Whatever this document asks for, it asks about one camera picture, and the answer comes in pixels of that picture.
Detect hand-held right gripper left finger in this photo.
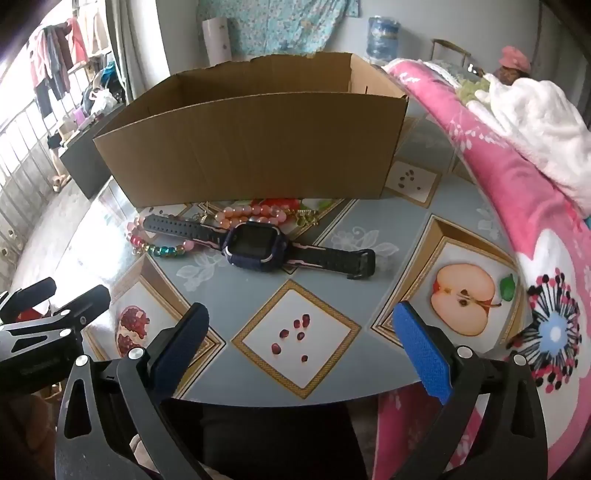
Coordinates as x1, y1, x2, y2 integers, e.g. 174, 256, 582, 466
54, 302, 211, 480

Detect pink floral blanket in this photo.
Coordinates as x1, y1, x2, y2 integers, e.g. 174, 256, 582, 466
374, 58, 591, 480

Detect wooden chair frame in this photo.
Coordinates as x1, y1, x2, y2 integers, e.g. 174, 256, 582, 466
431, 39, 472, 66

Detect pink bead bracelet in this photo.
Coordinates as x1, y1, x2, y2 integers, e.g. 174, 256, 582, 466
213, 205, 289, 232

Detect hanging clothes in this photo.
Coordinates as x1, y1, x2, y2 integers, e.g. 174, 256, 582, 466
28, 18, 89, 116

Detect blue water bottle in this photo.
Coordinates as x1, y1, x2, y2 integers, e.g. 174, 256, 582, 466
367, 16, 400, 63

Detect metal balcony railing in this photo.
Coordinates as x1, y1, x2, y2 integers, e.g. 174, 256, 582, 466
0, 99, 61, 259

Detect gold charm keychain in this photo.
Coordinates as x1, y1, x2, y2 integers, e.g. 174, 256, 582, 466
198, 202, 321, 228

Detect brown plush toy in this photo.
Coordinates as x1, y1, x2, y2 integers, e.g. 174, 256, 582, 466
492, 67, 528, 88

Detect white plastic bag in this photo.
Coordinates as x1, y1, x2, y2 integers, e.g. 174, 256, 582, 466
88, 88, 118, 114

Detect multicolour bead bracelet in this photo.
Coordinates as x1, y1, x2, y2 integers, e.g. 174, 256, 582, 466
126, 215, 199, 260

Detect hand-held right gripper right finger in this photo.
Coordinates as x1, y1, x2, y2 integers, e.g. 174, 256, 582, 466
393, 301, 548, 480

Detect pink hat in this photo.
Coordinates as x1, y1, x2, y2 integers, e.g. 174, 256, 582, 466
501, 45, 532, 73

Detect teal floral curtain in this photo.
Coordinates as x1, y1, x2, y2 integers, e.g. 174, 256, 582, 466
198, 0, 349, 58

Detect dark blue smart watch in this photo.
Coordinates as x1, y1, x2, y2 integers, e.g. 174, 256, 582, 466
143, 213, 376, 280

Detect white fleece blanket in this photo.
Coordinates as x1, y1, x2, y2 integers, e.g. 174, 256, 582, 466
466, 74, 591, 217

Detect white paper roll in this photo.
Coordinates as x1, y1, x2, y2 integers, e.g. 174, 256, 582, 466
202, 17, 232, 68

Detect brown cardboard box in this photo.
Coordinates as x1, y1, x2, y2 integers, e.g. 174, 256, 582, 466
92, 52, 409, 208

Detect dark cabinet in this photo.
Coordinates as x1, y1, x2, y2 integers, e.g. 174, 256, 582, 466
59, 121, 112, 199

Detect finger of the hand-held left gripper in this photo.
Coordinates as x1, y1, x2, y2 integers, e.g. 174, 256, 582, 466
0, 277, 56, 324
0, 285, 112, 393

